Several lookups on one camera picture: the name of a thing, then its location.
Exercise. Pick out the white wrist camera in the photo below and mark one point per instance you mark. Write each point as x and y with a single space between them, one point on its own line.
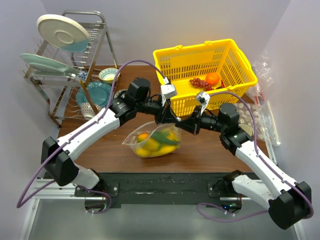
203 98
167 91

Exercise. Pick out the crumpled clear plastic bag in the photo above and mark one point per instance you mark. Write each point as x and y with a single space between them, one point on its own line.
262 68

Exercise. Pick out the white and teal plate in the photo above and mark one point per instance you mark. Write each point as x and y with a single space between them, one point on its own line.
63 33

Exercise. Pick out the black floral patterned bowl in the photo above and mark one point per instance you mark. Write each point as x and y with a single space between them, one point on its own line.
120 94

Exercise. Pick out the clear zip top bag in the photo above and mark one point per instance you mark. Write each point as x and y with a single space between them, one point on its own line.
152 140

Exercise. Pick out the steel dish rack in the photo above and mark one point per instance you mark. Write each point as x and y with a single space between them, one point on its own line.
65 62

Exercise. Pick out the white paper cup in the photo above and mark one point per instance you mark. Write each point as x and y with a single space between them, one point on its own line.
248 129

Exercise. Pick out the pale green plate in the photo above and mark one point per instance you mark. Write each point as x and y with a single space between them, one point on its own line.
45 64

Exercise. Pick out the mango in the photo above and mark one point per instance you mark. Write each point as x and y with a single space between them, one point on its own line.
142 137

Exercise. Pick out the blue patterned cup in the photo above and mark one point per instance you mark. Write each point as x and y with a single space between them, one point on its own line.
87 111

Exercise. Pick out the teal scalloped plate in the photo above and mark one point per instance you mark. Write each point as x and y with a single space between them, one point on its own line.
98 91

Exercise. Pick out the red grape bunch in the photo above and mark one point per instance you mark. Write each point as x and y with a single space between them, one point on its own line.
200 84

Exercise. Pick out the yellow plastic shopping basket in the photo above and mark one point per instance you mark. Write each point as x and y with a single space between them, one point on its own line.
181 64

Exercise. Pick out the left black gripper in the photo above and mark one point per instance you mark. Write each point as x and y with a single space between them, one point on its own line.
165 114

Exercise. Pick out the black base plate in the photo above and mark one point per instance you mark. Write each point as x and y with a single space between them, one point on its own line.
168 188

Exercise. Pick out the yellow banana bunch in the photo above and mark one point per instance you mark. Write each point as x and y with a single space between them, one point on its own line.
164 149

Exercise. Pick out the orange fruit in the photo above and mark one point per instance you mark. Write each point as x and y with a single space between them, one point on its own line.
212 78

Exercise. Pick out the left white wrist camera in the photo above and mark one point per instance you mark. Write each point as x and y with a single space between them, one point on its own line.
167 91

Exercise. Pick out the teal rimmed yellow bowl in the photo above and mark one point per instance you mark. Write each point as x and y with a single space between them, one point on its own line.
107 75

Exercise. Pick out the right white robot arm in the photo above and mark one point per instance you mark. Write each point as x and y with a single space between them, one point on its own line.
283 198

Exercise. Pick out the small blue white bowl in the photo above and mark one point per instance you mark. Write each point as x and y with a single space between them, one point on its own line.
82 74

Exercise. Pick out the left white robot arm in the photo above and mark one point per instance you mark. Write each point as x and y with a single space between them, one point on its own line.
58 155

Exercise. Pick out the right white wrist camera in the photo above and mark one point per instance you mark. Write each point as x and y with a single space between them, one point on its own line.
203 98

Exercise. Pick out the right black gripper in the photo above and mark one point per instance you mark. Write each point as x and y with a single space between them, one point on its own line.
192 125

